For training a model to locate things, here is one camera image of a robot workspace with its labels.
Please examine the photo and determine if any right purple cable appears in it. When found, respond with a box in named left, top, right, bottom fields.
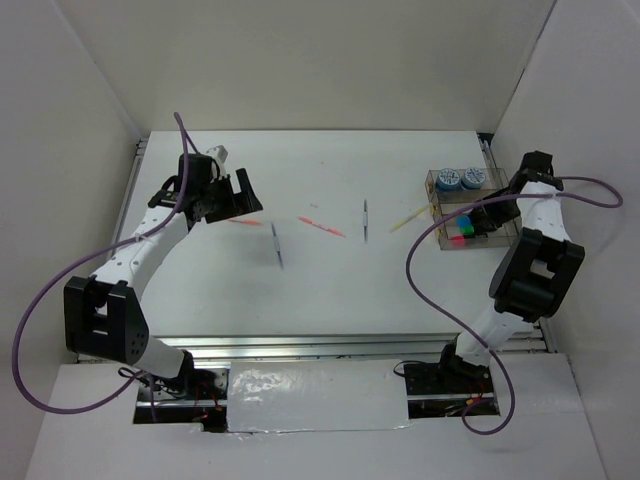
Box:
left=404, top=174, right=624, bottom=435

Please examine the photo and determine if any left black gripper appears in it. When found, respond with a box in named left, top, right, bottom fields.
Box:
left=200, top=168, right=262, bottom=224

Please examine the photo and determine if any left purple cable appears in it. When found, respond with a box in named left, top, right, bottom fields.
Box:
left=10, top=112, right=201, bottom=424

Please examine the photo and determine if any clear drawer organizer box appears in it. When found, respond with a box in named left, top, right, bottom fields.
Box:
left=425, top=168, right=519, bottom=250

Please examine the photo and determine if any purple cable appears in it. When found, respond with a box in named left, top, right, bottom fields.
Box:
left=404, top=174, right=624, bottom=435
left=10, top=112, right=201, bottom=424

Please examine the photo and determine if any blue cap black highlighter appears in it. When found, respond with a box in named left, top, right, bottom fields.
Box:
left=456, top=216, right=471, bottom=228

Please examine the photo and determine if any white foil cover sheet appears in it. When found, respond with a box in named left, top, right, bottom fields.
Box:
left=227, top=360, right=410, bottom=433

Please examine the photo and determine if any aluminium frame rail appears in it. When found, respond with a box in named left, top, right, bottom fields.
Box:
left=129, top=324, right=559, bottom=361

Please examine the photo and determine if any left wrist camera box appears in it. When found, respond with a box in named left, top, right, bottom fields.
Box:
left=206, top=145, right=228, bottom=165

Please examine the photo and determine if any red slim highlighter pen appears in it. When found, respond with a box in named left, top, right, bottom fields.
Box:
left=297, top=216, right=346, bottom=238

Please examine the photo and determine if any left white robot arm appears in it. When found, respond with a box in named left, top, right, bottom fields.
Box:
left=63, top=145, right=262, bottom=399

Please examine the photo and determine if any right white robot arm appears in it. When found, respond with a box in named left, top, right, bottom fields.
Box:
left=436, top=151, right=585, bottom=392

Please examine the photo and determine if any yellow slim highlighter pen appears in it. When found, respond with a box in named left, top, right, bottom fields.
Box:
left=389, top=204, right=429, bottom=233

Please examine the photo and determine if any pink cap black highlighter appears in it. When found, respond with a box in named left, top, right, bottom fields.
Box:
left=451, top=235, right=488, bottom=248

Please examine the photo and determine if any orange slim highlighter pen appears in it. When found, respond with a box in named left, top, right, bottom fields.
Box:
left=227, top=218, right=264, bottom=227

